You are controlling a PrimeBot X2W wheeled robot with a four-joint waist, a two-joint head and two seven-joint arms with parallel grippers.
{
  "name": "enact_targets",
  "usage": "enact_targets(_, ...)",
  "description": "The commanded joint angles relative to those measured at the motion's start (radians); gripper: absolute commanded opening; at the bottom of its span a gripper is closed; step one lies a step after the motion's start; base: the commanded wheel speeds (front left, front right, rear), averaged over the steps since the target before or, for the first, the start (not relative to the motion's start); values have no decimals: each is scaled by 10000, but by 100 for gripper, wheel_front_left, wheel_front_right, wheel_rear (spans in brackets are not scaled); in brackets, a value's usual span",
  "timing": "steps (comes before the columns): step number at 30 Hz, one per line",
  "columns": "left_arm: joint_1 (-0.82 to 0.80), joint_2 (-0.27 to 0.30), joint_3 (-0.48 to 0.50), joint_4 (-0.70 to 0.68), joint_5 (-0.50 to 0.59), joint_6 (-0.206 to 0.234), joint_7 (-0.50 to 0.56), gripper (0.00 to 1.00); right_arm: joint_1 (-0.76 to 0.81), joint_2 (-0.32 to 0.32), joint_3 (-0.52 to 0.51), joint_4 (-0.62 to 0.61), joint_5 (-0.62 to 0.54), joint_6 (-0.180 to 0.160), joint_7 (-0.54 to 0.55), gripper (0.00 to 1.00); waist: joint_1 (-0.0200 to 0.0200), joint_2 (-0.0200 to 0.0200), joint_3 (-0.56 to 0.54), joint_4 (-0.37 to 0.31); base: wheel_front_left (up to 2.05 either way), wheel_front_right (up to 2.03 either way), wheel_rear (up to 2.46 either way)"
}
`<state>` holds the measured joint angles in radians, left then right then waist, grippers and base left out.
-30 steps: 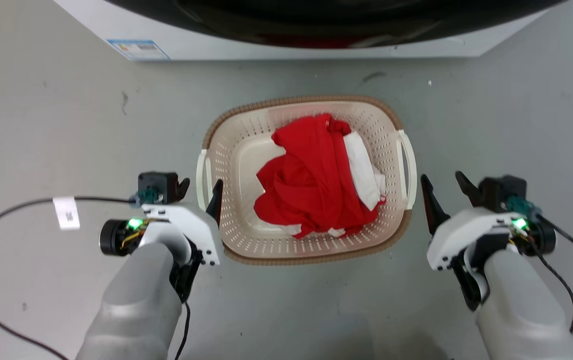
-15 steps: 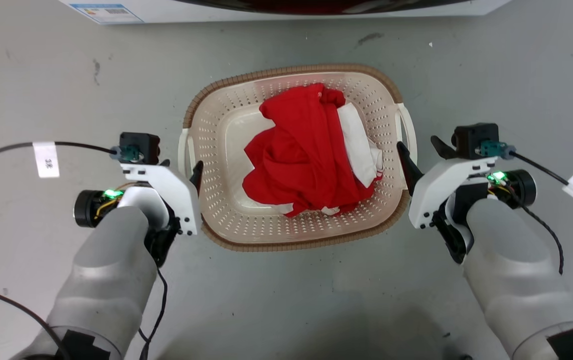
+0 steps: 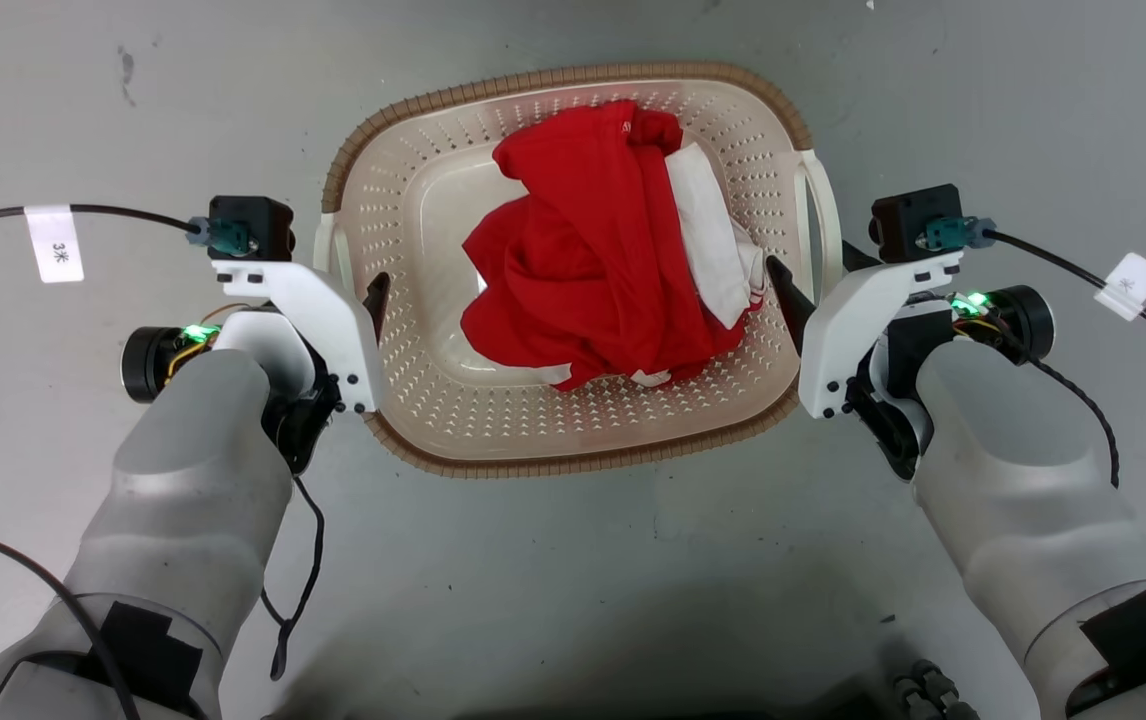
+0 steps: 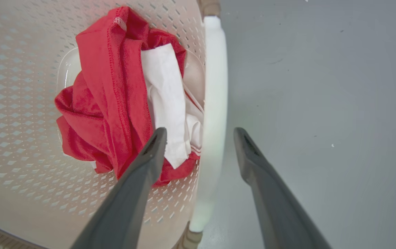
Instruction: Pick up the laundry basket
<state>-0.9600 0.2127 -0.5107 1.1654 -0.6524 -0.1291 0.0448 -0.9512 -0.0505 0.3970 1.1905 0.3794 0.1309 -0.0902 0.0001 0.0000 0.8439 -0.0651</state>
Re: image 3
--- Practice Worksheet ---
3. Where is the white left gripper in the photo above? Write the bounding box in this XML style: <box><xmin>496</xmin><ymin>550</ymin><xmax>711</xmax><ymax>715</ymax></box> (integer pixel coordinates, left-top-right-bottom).
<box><xmin>211</xmin><ymin>259</ymin><xmax>393</xmax><ymax>477</ymax></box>

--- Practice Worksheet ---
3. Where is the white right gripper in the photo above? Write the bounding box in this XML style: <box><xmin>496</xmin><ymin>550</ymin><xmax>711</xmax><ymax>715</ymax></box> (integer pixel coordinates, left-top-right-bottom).
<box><xmin>765</xmin><ymin>240</ymin><xmax>965</xmax><ymax>483</ymax></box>

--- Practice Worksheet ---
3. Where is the beige laundry basket brown rim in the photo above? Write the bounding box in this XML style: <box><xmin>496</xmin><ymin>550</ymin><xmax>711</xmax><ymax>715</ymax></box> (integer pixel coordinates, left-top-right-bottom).
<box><xmin>313</xmin><ymin>62</ymin><xmax>846</xmax><ymax>479</ymax></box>

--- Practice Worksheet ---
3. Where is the white garment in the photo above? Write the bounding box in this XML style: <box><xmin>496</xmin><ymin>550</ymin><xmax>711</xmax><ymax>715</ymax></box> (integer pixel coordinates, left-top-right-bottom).
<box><xmin>664</xmin><ymin>142</ymin><xmax>770</xmax><ymax>332</ymax></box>

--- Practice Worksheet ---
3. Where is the red garment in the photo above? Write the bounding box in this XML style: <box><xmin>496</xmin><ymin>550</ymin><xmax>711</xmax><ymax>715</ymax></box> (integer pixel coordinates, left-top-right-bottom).
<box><xmin>460</xmin><ymin>99</ymin><xmax>750</xmax><ymax>392</ymax></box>

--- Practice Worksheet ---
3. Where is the black right camera cable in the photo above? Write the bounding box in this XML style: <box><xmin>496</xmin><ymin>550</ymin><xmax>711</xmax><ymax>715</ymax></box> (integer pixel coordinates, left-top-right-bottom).
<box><xmin>983</xmin><ymin>228</ymin><xmax>1146</xmax><ymax>373</ymax></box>

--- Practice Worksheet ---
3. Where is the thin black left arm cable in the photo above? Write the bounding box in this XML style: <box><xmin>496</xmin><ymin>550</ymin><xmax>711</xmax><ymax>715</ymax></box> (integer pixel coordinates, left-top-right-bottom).
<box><xmin>260</xmin><ymin>474</ymin><xmax>327</xmax><ymax>683</ymax></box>

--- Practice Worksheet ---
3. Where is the braided black right arm cable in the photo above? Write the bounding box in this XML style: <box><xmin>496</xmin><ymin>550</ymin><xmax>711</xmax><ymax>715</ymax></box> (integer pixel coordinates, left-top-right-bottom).
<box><xmin>988</xmin><ymin>325</ymin><xmax>1122</xmax><ymax>491</ymax></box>

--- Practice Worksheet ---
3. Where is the white square cable tag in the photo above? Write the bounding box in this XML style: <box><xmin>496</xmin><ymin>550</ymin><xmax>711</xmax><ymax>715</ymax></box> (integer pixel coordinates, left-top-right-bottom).
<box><xmin>1093</xmin><ymin>251</ymin><xmax>1146</xmax><ymax>324</ymax></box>

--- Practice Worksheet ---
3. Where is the white printed cable tag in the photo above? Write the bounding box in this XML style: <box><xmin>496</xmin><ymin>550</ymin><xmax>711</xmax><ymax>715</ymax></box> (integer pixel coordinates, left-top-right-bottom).
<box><xmin>24</xmin><ymin>204</ymin><xmax>86</xmax><ymax>285</ymax></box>

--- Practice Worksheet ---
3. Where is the black cable over left upper arm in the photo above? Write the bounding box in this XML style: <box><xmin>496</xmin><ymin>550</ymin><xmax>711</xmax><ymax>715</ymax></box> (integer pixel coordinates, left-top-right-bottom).
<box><xmin>0</xmin><ymin>511</ymin><xmax>142</xmax><ymax>720</ymax></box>

